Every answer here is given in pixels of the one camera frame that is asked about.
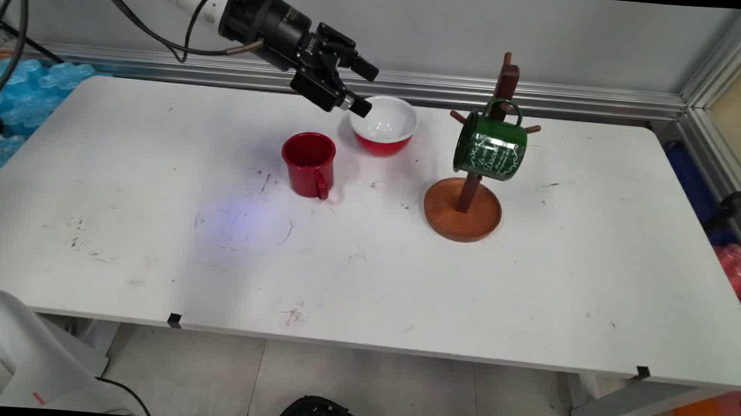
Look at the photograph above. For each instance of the black device on floor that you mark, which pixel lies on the black device on floor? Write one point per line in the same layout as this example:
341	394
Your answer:
316	415

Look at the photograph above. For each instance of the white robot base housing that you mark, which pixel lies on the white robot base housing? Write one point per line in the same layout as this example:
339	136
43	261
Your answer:
8	353

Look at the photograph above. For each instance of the red bowl white inside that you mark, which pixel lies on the red bowl white inside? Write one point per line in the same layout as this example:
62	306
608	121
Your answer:
388	129

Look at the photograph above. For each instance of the grey slanted table leg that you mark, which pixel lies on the grey slanted table leg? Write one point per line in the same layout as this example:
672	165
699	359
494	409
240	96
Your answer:
642	401

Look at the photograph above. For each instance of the horizontal aluminium frame rail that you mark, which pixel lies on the horizontal aluminium frame rail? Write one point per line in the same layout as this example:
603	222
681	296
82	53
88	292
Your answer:
544	98

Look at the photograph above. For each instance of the blue plastic bag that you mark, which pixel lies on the blue plastic bag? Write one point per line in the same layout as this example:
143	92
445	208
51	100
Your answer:
693	189

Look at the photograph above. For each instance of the slanted aluminium frame post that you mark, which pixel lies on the slanted aluminium frame post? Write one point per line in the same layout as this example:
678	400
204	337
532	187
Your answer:
726	127

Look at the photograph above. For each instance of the black slanted rod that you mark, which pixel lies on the black slanted rod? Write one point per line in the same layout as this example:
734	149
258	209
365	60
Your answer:
33	43

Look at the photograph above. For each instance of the small black table clip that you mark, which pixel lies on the small black table clip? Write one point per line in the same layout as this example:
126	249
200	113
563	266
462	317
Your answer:
174	321
643	372

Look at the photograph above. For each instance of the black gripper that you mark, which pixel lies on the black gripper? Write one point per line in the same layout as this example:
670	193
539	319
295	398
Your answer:
288	32

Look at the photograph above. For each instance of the red enamel mug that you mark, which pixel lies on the red enamel mug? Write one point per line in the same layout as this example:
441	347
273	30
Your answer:
305	165

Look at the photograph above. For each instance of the blue bubble wrap sheet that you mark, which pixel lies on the blue bubble wrap sheet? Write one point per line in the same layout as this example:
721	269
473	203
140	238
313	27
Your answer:
23	100

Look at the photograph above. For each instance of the red plastic bag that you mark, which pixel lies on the red plastic bag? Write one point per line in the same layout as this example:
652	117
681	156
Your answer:
736	272

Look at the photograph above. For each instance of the green enamel mug white print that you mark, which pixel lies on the green enamel mug white print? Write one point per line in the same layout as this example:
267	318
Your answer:
490	148

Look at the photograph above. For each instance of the brown wooden mug tree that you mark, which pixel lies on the brown wooden mug tree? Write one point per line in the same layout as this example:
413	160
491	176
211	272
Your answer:
463	214

